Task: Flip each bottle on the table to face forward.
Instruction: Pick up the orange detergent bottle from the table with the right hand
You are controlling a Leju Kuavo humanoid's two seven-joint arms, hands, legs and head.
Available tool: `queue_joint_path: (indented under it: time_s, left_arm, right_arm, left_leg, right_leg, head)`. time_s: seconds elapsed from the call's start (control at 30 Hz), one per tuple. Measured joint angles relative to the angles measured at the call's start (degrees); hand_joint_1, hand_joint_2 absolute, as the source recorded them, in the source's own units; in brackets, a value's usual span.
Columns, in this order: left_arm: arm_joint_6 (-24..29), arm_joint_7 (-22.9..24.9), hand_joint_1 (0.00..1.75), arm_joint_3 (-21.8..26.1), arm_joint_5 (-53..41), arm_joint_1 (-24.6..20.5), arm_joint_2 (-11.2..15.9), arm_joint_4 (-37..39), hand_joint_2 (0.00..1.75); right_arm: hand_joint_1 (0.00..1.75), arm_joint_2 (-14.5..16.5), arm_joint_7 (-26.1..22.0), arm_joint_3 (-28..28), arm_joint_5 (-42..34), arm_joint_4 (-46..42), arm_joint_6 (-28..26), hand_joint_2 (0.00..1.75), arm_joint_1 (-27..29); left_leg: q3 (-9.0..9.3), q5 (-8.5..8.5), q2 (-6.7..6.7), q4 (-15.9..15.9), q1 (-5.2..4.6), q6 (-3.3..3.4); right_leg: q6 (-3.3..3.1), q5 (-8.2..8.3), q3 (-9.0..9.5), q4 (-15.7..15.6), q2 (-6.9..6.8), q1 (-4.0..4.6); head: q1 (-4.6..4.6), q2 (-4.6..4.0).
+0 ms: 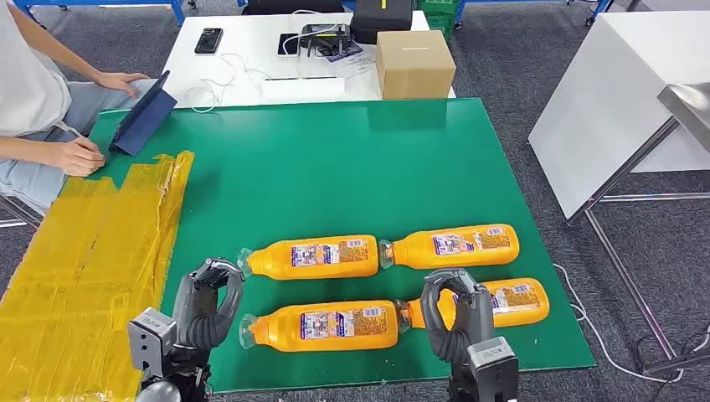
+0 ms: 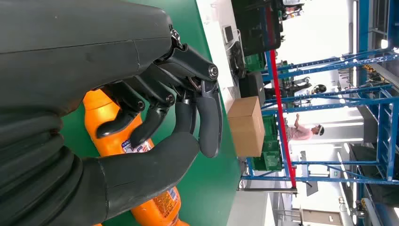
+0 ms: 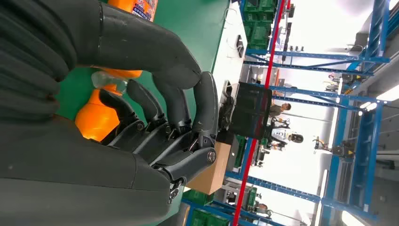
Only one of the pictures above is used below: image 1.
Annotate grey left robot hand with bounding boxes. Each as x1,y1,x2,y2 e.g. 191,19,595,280
172,257,245,352

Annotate person's right hand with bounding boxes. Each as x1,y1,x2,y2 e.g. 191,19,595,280
52,136,106,178

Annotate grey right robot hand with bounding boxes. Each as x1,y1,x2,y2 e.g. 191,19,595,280
419,268,496,368

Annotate person's left hand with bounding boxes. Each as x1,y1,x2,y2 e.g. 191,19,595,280
93,70,151,99

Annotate orange detergent bottle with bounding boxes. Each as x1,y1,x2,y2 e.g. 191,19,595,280
378,223,521,271
237,234,380,281
238,300,400,353
394,277,551,334

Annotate tablet in dark blue case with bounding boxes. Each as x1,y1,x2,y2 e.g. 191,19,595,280
108,70,178,157

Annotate blue metal rack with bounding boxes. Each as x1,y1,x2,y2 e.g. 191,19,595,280
12,0,187,28

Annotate metal chair legs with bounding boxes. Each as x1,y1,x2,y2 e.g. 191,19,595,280
0,193,44,229

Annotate person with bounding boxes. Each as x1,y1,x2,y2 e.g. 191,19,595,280
0,0,159,218

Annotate black smartphone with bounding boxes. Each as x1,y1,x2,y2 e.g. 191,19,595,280
277,32,301,58
193,28,224,55

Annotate green table mat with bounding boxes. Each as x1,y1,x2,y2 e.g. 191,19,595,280
83,97,597,395

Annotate black controller device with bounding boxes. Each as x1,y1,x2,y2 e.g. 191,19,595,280
299,23,353,59

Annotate printed paper leaflet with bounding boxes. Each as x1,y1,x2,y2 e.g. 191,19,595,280
324,43,378,79

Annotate large white table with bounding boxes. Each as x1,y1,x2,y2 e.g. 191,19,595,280
527,11,710,220

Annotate cardboard box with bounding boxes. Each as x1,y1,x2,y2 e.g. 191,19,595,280
375,29,457,101

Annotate black carrying case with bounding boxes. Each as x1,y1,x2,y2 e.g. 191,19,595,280
349,0,415,45

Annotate steel table top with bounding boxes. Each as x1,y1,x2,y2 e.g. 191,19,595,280
656,81,710,155

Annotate green plastic crate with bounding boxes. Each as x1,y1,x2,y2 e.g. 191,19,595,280
415,0,460,41

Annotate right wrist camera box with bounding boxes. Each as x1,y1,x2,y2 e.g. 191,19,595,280
467,337,520,402

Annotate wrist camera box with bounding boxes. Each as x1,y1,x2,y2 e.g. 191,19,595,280
127,308,178,379
467,337,520,402

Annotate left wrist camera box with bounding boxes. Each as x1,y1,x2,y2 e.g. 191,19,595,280
127,308,178,379

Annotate thin white cable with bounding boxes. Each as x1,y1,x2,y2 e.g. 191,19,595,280
185,52,273,115

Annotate white floor cable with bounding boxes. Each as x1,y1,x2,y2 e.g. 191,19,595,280
553,263,710,385

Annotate metal table frame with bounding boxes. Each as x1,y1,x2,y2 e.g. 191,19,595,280
565,119,710,379

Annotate black floor cable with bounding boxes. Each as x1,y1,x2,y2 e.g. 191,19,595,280
635,327,710,384

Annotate white charging cable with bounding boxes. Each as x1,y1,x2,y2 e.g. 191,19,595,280
281,8,341,57

